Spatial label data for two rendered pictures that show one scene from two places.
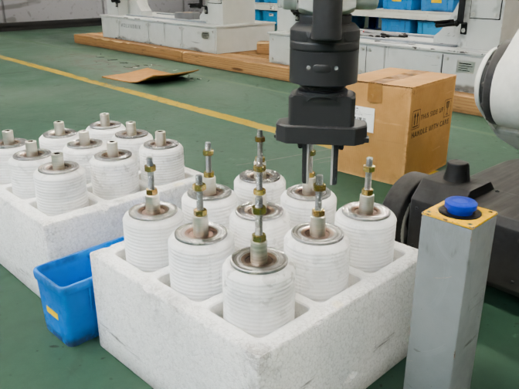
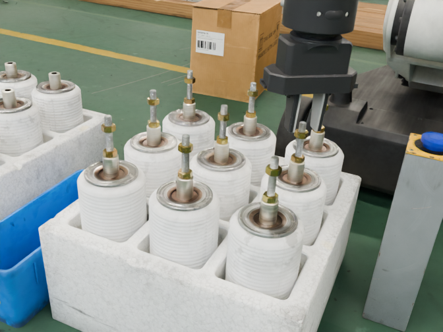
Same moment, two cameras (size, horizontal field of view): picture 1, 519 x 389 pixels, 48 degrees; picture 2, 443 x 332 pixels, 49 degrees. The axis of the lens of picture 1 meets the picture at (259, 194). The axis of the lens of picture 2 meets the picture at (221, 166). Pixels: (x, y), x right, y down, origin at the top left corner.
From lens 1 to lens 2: 35 cm
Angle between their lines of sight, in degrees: 22
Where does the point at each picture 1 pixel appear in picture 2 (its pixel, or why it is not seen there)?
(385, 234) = (339, 167)
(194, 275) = (189, 241)
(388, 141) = (237, 63)
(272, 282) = (295, 242)
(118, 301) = (86, 276)
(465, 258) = not seen: outside the picture
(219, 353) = (243, 321)
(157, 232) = (127, 198)
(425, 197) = not seen: hidden behind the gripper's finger
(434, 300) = (409, 227)
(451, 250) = (434, 184)
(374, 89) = (223, 16)
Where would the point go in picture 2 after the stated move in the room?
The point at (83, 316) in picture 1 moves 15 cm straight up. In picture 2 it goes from (29, 292) to (15, 212)
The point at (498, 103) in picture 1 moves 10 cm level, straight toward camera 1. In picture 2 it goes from (414, 37) to (435, 53)
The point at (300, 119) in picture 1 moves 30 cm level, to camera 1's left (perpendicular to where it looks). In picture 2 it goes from (300, 68) to (40, 86)
